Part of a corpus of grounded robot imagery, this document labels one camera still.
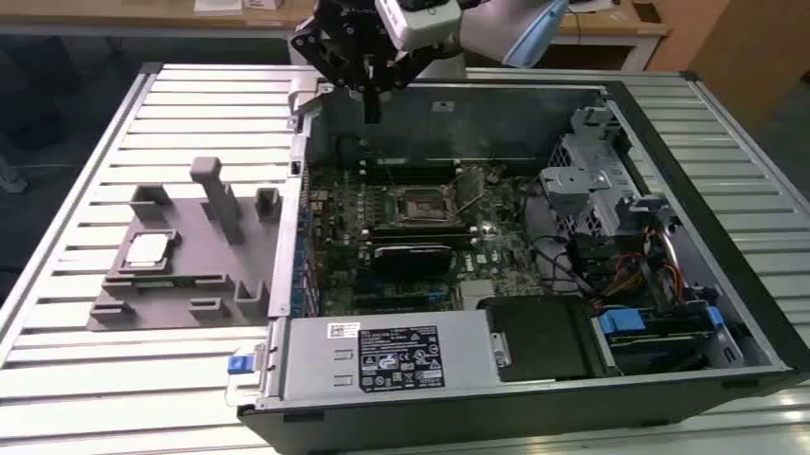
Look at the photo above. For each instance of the black plastic shroud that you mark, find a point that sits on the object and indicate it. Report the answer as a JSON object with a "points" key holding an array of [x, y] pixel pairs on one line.
{"points": [[538, 336]]}

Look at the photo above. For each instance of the grey parts rack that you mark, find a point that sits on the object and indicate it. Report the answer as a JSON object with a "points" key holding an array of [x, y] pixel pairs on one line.
{"points": [[189, 227]]}

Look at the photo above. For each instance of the CPU socket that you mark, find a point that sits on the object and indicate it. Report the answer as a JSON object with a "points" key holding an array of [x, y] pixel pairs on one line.
{"points": [[420, 206]]}

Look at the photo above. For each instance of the wooden desk white legs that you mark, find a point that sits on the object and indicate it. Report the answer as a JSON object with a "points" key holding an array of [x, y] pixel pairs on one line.
{"points": [[189, 18]]}

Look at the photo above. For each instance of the silver CPU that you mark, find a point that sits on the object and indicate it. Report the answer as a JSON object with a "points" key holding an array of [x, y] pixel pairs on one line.
{"points": [[148, 249]]}

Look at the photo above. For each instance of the black PC case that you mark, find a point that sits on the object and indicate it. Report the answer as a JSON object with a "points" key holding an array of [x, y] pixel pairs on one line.
{"points": [[443, 426]]}

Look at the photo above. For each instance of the white paper box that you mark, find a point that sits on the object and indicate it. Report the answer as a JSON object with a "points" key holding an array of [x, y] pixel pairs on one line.
{"points": [[216, 5], [261, 4]]}

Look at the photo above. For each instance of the blue disk carrier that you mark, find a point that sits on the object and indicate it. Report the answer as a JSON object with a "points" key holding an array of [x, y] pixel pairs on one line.
{"points": [[616, 322]]}

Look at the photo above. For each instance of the blue case latch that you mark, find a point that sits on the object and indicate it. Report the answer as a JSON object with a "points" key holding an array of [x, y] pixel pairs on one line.
{"points": [[237, 365]]}

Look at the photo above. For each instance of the black plastic housing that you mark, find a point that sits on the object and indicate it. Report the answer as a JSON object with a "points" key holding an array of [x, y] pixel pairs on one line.
{"points": [[584, 253]]}

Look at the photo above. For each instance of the black expansion slot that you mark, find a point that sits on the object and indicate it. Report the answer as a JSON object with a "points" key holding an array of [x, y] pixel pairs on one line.
{"points": [[386, 302]]}

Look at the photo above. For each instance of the round coin battery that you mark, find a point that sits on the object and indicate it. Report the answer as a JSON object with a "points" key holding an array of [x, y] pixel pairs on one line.
{"points": [[492, 176]]}

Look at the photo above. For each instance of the RAM slot white clips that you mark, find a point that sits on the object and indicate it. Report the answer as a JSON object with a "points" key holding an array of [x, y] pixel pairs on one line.
{"points": [[411, 175], [411, 162]]}

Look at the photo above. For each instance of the silver metal bracket box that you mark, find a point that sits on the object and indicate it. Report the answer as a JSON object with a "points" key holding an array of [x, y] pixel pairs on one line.
{"points": [[563, 196]]}

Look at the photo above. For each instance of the wooden cabinet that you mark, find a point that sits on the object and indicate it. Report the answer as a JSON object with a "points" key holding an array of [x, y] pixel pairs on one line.
{"points": [[746, 57]]}

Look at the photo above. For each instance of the silver finned heatsink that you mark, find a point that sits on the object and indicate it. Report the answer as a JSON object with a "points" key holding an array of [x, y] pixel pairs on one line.
{"points": [[478, 290]]}

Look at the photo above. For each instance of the green RAM stick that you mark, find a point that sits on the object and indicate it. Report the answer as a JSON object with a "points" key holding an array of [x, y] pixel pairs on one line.
{"points": [[164, 283]]}

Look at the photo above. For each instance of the green motherboard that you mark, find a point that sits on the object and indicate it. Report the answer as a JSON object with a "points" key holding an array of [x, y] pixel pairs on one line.
{"points": [[506, 223]]}

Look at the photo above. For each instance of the blue plastic tab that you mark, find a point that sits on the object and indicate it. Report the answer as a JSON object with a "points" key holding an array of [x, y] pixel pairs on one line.
{"points": [[715, 317]]}

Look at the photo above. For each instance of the silver perforated drive cage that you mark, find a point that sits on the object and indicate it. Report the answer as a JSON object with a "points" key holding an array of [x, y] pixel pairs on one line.
{"points": [[598, 151]]}

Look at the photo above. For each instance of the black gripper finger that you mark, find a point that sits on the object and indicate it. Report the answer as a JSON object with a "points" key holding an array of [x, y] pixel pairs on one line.
{"points": [[395, 76], [328, 61]]}

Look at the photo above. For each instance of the small black device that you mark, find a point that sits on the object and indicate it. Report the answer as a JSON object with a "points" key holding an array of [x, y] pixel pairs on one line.
{"points": [[648, 13]]}

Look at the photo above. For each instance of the grey plastic drive latch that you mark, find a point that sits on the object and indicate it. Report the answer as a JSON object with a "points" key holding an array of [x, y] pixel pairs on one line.
{"points": [[639, 204]]}

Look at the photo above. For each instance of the white case sticker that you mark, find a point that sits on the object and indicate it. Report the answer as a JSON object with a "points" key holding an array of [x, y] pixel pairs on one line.
{"points": [[443, 105]]}

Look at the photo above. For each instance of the silver power supply unit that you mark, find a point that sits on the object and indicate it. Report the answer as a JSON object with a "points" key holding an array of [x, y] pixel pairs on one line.
{"points": [[316, 360]]}

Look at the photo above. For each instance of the black graphics card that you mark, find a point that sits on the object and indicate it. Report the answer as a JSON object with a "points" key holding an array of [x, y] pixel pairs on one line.
{"points": [[411, 260]]}

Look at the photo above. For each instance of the grey chair base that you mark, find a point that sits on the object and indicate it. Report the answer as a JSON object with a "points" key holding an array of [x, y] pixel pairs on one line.
{"points": [[13, 180]]}

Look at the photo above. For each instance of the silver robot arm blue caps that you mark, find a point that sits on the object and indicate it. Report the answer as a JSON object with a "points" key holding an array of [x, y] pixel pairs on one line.
{"points": [[538, 33]]}

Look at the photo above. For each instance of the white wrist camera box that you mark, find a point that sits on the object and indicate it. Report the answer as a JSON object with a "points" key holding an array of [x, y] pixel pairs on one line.
{"points": [[424, 23]]}

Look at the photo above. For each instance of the silver disk bay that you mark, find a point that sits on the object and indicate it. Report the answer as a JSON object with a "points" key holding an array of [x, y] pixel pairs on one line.
{"points": [[727, 348]]}

